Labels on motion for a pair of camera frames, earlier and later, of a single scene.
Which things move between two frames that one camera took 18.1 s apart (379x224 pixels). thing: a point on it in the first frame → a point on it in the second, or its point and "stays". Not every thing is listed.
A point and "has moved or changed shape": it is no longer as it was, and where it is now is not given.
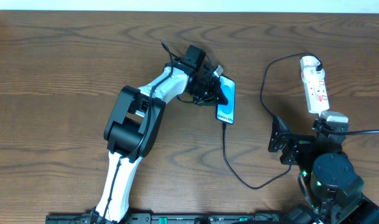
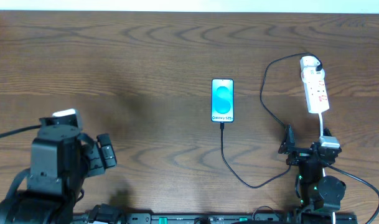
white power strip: (317, 96) stays
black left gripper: (206, 90) → (105, 152)
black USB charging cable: (318, 69) stays
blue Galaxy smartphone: (226, 112) has moved or changed shape
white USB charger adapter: (308, 66) stays
